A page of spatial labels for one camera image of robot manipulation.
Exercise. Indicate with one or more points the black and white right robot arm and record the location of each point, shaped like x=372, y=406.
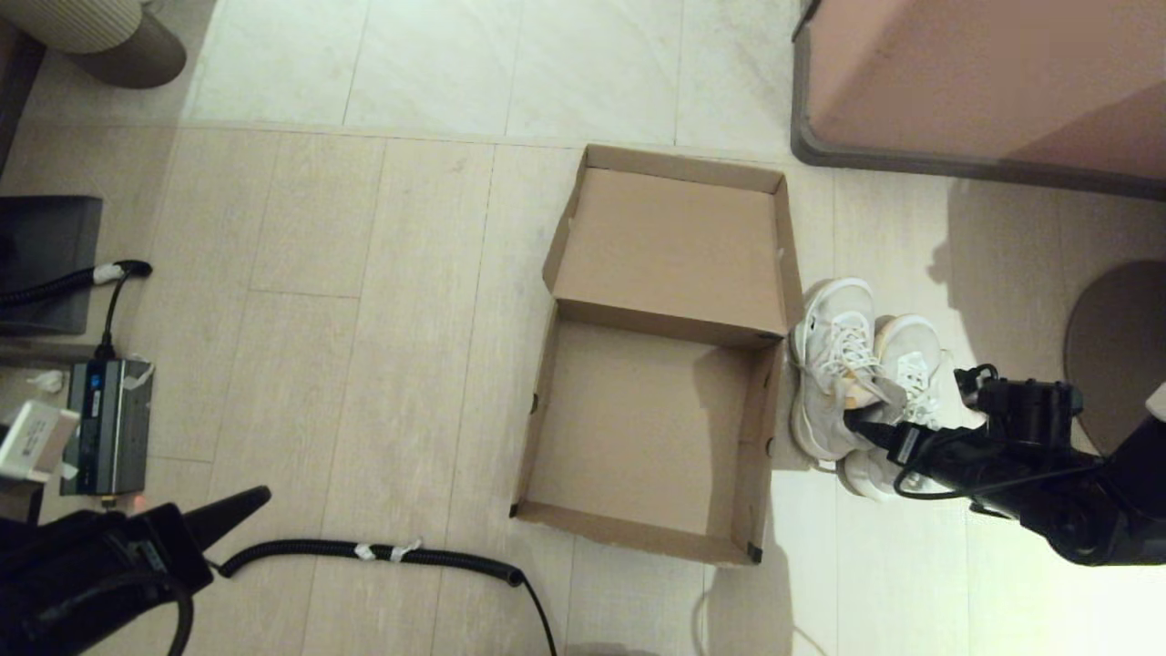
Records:
x=1093, y=519

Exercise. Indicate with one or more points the white crumpled tissue scrap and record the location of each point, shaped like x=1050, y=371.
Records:
x=50, y=383

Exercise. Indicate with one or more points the round brown pedestal base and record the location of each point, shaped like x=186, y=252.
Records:
x=1116, y=346

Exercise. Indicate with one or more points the striped beige ottoman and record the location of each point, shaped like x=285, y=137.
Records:
x=91, y=27

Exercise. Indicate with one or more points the dark grey block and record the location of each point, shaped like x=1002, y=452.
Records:
x=55, y=237

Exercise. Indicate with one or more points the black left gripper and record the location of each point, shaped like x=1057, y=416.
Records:
x=91, y=583

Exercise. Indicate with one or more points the brown cardboard shoe box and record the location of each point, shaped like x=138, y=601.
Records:
x=674, y=237

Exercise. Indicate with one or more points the pink cabinet with grey base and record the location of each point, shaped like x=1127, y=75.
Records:
x=984, y=73

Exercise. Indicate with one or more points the white lace-up sneaker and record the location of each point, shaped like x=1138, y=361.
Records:
x=833, y=310
x=911, y=342

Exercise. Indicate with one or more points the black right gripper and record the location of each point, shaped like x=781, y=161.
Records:
x=956, y=465

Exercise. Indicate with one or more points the grey power inverter box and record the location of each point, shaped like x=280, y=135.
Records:
x=114, y=428

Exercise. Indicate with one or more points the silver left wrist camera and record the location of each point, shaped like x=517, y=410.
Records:
x=36, y=442

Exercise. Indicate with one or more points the dark brown furniture edge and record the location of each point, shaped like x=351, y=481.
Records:
x=14, y=91

